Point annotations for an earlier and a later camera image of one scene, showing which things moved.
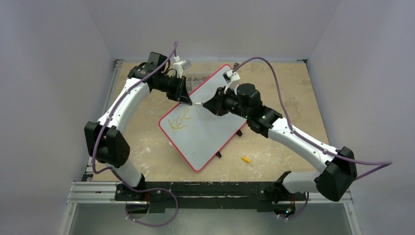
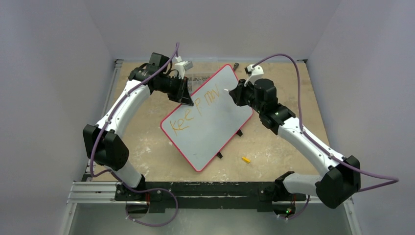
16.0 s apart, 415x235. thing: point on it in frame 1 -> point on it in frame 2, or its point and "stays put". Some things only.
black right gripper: (220, 103) -> (240, 96)
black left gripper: (183, 97) stays put
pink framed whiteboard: (198, 133) stays put
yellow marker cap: (245, 159) stays put
